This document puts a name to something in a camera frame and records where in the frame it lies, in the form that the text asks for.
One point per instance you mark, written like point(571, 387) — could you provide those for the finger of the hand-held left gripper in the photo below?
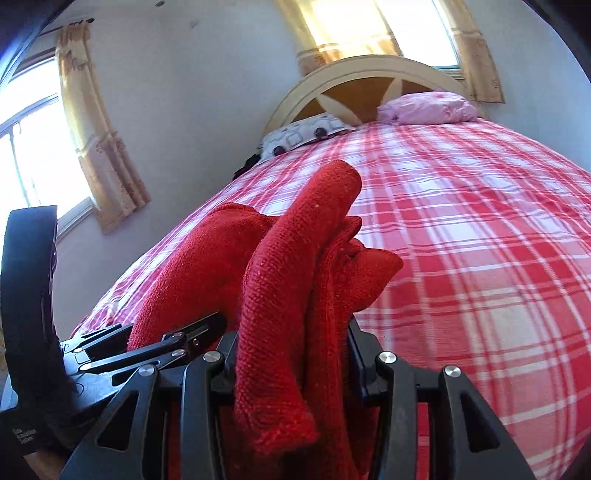
point(184, 344)
point(101, 339)

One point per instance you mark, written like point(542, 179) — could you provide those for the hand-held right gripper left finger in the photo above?
point(226, 353)

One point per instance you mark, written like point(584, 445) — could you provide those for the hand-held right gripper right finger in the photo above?
point(364, 369)

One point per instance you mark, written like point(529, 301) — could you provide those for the red knit sweater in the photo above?
point(277, 300)

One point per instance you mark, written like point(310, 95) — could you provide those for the person's left forearm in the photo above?
point(46, 468)

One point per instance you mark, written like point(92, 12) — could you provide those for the side window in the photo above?
point(37, 152)

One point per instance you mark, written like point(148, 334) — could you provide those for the red plaid blanket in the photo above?
point(461, 230)

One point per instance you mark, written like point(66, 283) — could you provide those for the yellow patterned curtain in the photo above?
point(475, 55)
point(101, 138)
point(323, 32)

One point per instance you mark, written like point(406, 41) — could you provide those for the dark object beside pillow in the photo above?
point(247, 166)

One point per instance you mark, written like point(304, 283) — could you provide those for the white patterned pillow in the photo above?
point(300, 134)

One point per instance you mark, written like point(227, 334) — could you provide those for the pink pillow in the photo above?
point(425, 108)

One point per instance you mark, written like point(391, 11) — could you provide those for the dark curtain rod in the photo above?
point(64, 25)

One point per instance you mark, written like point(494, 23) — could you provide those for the cream wooden headboard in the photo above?
point(351, 92)

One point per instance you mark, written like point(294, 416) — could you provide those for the window behind headboard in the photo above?
point(415, 27)

